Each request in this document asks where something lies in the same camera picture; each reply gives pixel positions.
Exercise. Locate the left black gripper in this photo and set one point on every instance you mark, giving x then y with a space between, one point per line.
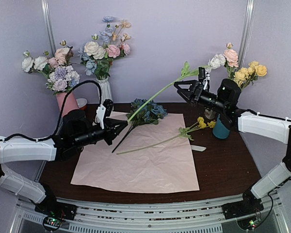
111 132

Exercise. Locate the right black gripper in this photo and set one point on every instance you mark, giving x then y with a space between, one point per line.
196 92

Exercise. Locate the white carnation stem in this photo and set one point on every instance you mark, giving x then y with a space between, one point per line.
214 63

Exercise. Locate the small yellow flower stem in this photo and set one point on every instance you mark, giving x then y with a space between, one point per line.
182 132

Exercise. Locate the blue hydrangea stem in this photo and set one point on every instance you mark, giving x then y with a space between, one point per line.
144 112

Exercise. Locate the pink peony stem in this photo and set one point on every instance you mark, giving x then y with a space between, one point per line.
231 63

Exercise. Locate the pink wrapping paper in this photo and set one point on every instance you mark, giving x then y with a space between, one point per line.
166 168

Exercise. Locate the cream yellow rose stem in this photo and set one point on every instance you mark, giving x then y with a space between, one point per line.
248 75

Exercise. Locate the cream printed ribbon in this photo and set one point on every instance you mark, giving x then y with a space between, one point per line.
198 148

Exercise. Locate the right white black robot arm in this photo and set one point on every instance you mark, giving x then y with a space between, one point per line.
273 132

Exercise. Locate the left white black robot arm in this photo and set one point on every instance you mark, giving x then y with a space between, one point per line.
20 148

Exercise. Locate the white ribbed vase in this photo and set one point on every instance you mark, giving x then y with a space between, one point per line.
105 89

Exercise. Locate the teal vase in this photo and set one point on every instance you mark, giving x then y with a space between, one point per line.
219 130

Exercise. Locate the pastel flowers in pink vase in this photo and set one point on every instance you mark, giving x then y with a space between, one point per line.
60 75

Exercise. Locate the pastel flowers in white vase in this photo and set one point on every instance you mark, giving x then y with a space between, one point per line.
106 46

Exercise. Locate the cream floral mug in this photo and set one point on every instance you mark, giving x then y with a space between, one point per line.
210 114

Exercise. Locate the red white bowl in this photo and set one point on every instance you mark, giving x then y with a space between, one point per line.
82 103

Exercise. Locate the left round status board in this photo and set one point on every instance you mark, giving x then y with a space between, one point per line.
52 224

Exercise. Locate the round status board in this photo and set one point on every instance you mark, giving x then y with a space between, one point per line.
250 222
52 224

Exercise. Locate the right round status board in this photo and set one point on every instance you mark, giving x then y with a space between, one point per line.
250 222

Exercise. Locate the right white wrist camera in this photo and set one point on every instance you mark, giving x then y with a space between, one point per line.
204 78

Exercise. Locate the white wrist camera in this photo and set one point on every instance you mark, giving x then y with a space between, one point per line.
204 78
103 111

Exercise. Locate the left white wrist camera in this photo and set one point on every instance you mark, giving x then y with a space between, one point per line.
103 111

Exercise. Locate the right aluminium post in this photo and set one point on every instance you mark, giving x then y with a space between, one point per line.
247 26

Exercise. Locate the aluminium post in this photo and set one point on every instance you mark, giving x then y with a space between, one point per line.
48 24
247 26

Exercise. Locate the aluminium rail base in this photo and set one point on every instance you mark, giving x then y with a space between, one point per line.
204 216

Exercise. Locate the left aluminium post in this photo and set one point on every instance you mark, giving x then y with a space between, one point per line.
48 24

